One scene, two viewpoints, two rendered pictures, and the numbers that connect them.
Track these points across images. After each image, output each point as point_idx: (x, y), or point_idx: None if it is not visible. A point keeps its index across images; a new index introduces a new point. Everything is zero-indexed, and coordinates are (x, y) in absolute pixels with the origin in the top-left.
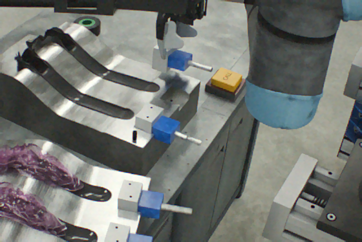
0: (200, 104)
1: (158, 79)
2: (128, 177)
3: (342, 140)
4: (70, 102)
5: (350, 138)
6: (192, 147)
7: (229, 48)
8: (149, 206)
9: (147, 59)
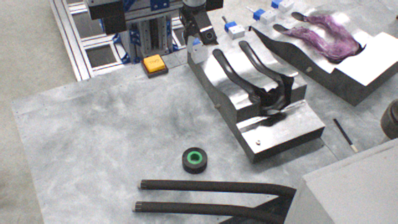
0: (180, 66)
1: (209, 55)
2: (260, 28)
3: (125, 19)
4: (265, 65)
5: (130, 7)
6: None
7: (113, 95)
8: (263, 10)
9: (176, 111)
